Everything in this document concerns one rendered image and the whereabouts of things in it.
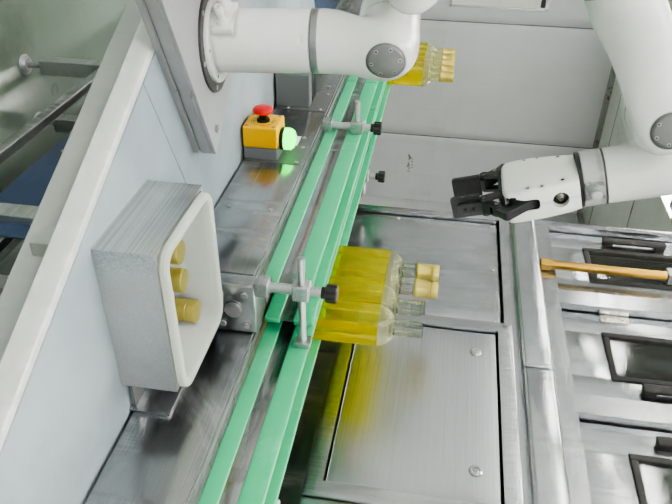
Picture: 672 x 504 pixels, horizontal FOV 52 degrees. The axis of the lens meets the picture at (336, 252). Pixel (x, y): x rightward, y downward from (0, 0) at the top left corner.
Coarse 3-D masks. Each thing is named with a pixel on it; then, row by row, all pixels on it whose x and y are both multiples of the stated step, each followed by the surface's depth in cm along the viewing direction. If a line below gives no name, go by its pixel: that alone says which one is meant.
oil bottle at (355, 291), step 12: (348, 288) 125; (360, 288) 125; (372, 288) 125; (384, 288) 125; (348, 300) 123; (360, 300) 123; (372, 300) 123; (384, 300) 123; (396, 300) 124; (396, 312) 125
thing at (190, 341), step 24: (192, 216) 87; (168, 240) 82; (192, 240) 97; (216, 240) 98; (168, 264) 81; (192, 264) 100; (216, 264) 100; (168, 288) 82; (192, 288) 102; (216, 288) 102; (168, 312) 84; (216, 312) 104; (192, 336) 100; (192, 360) 96
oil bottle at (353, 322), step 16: (336, 304) 121; (352, 304) 121; (368, 304) 121; (320, 320) 119; (336, 320) 119; (352, 320) 118; (368, 320) 118; (384, 320) 118; (320, 336) 121; (336, 336) 121; (352, 336) 120; (368, 336) 119; (384, 336) 119
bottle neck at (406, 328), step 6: (396, 324) 120; (402, 324) 120; (408, 324) 119; (414, 324) 119; (420, 324) 119; (396, 330) 119; (402, 330) 119; (408, 330) 119; (414, 330) 119; (420, 330) 119; (408, 336) 120; (414, 336) 120; (420, 336) 119
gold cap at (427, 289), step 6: (420, 282) 129; (426, 282) 128; (432, 282) 128; (438, 282) 129; (414, 288) 128; (420, 288) 128; (426, 288) 128; (432, 288) 128; (414, 294) 129; (420, 294) 128; (426, 294) 128; (432, 294) 128
